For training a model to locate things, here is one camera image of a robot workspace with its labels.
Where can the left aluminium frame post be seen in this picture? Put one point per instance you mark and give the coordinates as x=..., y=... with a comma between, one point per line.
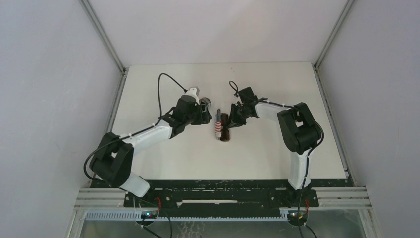
x=109, y=47

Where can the brown striped glasses case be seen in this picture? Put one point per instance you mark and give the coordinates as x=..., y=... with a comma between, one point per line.
x=205, y=101

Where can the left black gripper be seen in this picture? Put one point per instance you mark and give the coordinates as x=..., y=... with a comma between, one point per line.
x=204, y=113

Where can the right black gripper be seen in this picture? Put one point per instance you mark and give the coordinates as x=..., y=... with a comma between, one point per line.
x=236, y=114

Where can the right aluminium frame post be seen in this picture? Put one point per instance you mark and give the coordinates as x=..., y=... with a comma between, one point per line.
x=344, y=14

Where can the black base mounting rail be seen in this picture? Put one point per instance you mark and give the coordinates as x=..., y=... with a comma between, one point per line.
x=230, y=198

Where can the aluminium frame post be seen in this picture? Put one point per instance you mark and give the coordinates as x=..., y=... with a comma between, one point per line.
x=109, y=47
x=344, y=14

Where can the flag print glasses case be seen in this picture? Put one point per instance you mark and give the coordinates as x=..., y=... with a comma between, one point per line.
x=218, y=125

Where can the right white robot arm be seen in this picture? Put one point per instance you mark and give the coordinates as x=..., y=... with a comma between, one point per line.
x=300, y=132

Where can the brown tortoise sunglasses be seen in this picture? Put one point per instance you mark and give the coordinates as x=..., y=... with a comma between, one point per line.
x=225, y=132

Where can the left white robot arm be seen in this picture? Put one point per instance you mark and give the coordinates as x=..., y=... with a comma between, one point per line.
x=113, y=159

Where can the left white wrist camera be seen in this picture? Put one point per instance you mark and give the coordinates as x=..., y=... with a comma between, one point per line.
x=193, y=92

